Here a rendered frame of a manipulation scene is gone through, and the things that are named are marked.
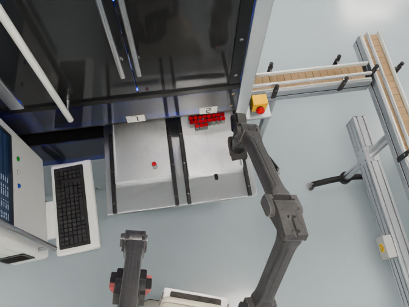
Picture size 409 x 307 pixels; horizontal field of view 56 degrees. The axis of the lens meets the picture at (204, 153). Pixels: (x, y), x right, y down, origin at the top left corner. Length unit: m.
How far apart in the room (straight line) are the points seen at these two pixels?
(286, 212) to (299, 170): 1.75
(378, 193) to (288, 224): 1.31
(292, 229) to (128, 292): 0.48
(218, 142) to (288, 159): 1.08
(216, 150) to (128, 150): 0.43
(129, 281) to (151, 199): 0.74
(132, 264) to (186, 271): 1.47
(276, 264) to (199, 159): 0.83
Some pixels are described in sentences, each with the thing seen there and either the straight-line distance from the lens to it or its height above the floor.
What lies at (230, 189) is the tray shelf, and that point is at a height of 0.88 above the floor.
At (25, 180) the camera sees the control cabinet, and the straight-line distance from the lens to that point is 1.81.
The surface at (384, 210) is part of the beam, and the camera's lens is 2.36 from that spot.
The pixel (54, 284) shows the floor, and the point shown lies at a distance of 2.77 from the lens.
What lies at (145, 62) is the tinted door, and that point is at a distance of 1.48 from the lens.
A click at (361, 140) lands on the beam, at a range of 2.46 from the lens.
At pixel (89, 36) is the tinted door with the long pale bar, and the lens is 1.37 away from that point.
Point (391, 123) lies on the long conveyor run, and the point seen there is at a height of 0.93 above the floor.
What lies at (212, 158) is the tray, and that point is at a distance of 1.86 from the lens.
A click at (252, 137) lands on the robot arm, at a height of 1.39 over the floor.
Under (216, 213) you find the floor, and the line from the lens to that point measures 2.69.
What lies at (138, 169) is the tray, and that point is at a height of 0.88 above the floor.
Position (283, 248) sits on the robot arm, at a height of 1.50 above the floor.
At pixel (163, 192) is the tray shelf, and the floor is 0.88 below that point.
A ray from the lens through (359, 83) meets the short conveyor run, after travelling 2.18.
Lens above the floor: 2.60
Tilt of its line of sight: 67 degrees down
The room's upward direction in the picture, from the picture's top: 2 degrees clockwise
